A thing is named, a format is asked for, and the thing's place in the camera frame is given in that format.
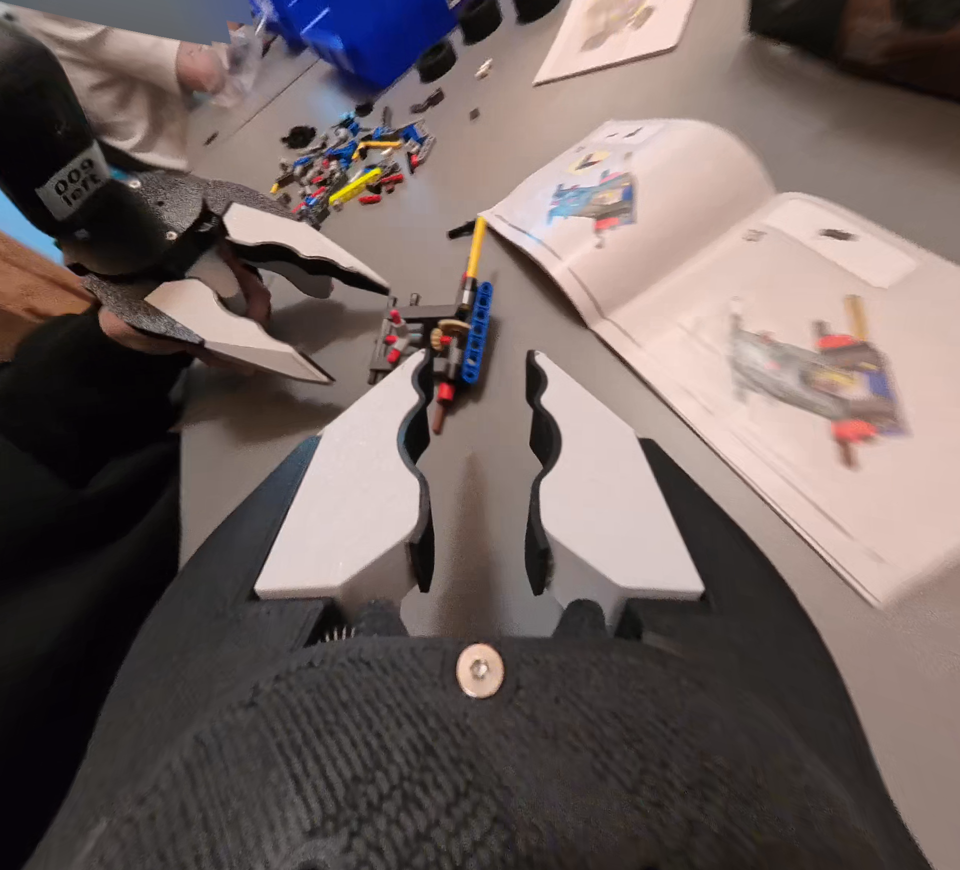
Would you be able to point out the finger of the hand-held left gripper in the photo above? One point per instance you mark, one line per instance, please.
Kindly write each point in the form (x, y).
(225, 338)
(300, 240)

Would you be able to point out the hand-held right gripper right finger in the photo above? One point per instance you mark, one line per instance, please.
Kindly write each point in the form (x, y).
(607, 510)

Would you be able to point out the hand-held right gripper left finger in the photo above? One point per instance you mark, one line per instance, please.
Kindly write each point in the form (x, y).
(352, 503)

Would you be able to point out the lego chassis assembly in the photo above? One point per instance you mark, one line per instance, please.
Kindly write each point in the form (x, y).
(450, 338)

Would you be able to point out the instruction booklet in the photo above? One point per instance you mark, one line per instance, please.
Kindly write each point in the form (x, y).
(630, 8)
(675, 270)

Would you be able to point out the person's left forearm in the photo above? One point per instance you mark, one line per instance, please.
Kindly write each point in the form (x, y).
(75, 398)

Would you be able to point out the another person's forearm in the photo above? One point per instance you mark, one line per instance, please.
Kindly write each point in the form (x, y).
(127, 90)

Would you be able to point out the pile of loose lego pieces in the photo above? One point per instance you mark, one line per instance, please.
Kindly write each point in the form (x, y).
(352, 165)

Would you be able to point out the black round lego piece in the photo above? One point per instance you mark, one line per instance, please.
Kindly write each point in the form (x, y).
(300, 134)

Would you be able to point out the person's left hand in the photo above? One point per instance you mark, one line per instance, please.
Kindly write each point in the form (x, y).
(251, 296)

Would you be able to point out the clear plastic bag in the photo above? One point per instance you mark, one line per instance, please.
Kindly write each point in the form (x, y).
(247, 64)

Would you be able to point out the blue plastic bin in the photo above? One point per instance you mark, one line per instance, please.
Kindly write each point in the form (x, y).
(375, 8)

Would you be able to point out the person's dark clothing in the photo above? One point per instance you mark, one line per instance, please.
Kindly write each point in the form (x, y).
(60, 622)

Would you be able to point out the closed instruction booklet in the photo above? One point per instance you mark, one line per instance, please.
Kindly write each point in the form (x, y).
(630, 8)

